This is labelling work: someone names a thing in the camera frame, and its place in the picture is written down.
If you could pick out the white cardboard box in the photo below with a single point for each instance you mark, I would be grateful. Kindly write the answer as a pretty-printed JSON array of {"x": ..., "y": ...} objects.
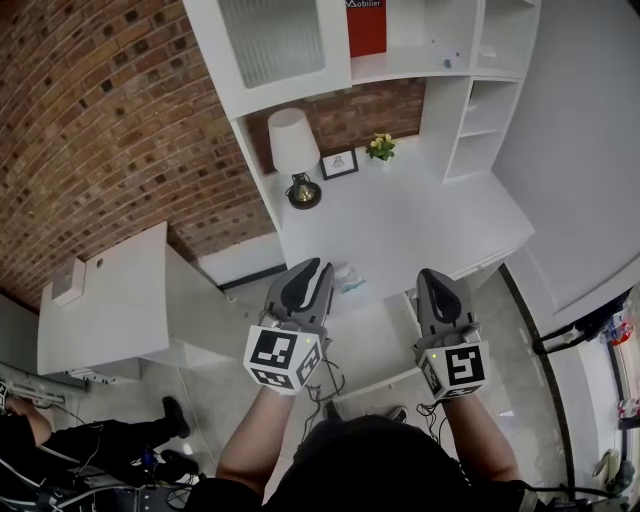
[{"x": 69, "y": 282}]

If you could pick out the small white drawer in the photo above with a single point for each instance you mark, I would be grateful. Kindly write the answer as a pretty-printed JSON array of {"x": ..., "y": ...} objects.
[{"x": 375, "y": 340}]

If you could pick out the black picture frame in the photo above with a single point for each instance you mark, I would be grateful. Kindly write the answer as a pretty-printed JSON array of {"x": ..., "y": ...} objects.
[{"x": 340, "y": 165}]

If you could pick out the black metal stand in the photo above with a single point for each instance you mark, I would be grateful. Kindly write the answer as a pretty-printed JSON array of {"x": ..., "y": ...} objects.
[{"x": 600, "y": 320}]

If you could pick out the red book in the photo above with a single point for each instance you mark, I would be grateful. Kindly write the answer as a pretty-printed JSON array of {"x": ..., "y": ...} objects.
[{"x": 366, "y": 30}]

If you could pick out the ribbed glass cabinet door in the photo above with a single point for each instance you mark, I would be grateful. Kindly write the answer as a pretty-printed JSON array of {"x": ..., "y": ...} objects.
[{"x": 280, "y": 45}]

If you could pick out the white paper scrap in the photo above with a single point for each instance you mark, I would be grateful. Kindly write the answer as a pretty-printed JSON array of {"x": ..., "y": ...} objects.
[{"x": 506, "y": 414}]

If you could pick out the black wheeled chair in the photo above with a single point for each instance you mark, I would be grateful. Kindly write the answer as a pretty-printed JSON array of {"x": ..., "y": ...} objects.
[{"x": 100, "y": 492}]

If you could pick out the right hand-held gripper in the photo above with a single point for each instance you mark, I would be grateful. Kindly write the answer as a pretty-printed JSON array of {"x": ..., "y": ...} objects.
[{"x": 462, "y": 365}]

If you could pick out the person's black clothing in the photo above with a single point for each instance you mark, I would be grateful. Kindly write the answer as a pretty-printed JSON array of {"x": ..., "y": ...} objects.
[{"x": 360, "y": 470}]

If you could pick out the small white side desk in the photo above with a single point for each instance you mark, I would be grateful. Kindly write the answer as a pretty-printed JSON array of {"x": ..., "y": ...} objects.
[{"x": 110, "y": 300}]

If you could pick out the person's black shoe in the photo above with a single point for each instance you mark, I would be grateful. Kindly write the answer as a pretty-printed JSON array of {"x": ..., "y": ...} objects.
[
  {"x": 397, "y": 414},
  {"x": 331, "y": 410}
]

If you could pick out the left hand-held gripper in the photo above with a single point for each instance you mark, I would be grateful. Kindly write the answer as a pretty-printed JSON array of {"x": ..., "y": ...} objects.
[{"x": 272, "y": 350}]

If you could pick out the red and white object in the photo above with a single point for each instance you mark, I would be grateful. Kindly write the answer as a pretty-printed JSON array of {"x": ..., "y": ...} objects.
[{"x": 630, "y": 407}]

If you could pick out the clear plastic bag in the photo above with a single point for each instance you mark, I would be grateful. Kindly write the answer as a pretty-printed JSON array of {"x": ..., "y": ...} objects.
[{"x": 350, "y": 280}]

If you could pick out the person's left black shoe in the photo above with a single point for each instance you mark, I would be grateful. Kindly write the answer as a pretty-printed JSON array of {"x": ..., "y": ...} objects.
[{"x": 331, "y": 410}]

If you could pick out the red blue packet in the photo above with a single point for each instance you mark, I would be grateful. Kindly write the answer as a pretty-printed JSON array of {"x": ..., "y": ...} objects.
[{"x": 620, "y": 332}]

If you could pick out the person's left forearm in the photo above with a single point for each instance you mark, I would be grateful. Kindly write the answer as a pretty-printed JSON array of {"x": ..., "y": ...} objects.
[{"x": 255, "y": 440}]

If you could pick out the person's right forearm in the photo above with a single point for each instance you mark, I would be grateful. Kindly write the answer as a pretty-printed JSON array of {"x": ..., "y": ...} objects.
[{"x": 480, "y": 440}]

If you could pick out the person's right black shoe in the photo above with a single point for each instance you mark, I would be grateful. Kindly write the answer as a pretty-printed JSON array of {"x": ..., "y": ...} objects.
[{"x": 397, "y": 414}]

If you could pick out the white desk with hutch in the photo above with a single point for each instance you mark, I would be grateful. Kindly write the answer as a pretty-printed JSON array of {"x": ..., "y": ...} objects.
[{"x": 400, "y": 220}]

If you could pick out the yellow potted flowers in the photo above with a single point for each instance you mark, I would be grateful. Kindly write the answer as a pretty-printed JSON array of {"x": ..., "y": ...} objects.
[{"x": 381, "y": 146}]

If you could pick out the white shade table lamp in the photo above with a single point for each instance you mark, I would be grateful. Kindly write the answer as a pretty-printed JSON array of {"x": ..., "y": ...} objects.
[{"x": 292, "y": 140}]

